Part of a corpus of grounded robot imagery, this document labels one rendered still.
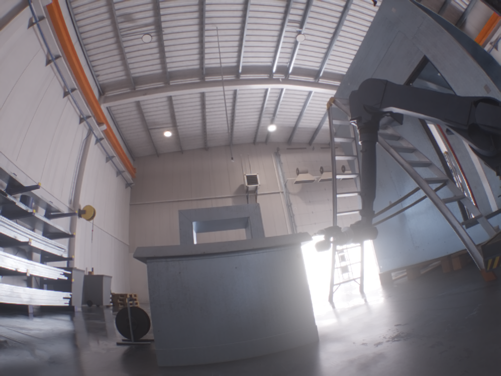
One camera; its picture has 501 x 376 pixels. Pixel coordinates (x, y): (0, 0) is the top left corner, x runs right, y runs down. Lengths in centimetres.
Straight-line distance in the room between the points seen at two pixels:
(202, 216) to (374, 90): 265
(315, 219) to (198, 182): 646
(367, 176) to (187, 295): 146
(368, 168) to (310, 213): 1070
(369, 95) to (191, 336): 187
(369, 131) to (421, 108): 53
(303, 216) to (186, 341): 1131
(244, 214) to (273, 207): 870
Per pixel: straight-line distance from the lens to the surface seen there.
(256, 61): 967
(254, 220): 334
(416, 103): 159
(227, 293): 125
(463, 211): 264
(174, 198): 1206
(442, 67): 277
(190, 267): 125
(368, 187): 182
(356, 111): 194
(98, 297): 758
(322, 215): 1269
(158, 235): 1164
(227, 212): 334
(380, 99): 172
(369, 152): 187
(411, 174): 200
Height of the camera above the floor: 40
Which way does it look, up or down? 24 degrees up
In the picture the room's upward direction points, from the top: 9 degrees counter-clockwise
